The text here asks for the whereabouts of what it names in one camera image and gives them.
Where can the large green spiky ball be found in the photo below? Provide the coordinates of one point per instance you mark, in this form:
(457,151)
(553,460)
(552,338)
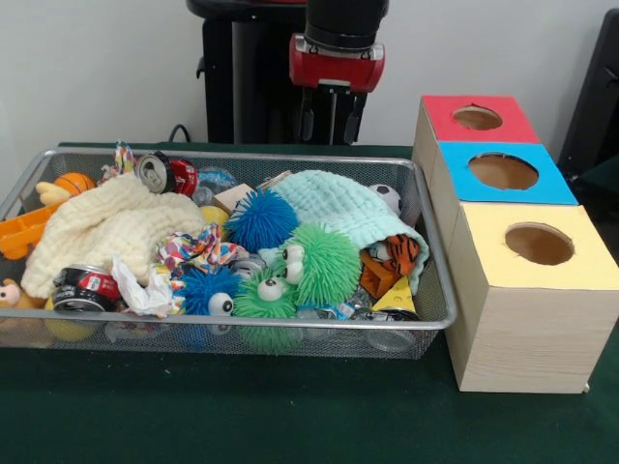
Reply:
(324,263)

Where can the cream muslin cloth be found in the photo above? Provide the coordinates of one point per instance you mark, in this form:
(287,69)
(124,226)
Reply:
(106,227)

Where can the red and black soda can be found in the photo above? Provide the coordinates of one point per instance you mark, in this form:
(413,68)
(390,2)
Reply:
(92,287)

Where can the orange tiger plush toy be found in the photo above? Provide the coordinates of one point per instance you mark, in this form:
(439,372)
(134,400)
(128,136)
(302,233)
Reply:
(401,253)

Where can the shallow clear mesh bin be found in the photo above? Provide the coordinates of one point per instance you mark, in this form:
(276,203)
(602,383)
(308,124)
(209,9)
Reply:
(437,280)

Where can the blue spiky ball with eye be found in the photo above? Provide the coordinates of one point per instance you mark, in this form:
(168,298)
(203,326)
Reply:
(198,288)

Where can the small green spiky ball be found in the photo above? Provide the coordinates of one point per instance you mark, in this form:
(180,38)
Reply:
(266,302)

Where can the mint green muslin cloth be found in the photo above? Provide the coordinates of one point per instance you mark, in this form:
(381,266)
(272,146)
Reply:
(338,203)

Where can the blue spiky rubber ball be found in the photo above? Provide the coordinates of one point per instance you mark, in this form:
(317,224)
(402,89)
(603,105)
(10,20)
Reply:
(261,220)

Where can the wooden box with three holes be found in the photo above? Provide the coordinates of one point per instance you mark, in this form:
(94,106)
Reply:
(522,338)

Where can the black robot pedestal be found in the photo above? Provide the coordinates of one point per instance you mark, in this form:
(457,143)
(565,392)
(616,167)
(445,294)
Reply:
(261,87)

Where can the small soccer ball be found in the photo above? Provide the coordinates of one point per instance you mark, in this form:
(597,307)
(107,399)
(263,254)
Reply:
(387,197)

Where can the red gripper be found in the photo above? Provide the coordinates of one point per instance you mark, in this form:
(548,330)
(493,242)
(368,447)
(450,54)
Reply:
(337,70)

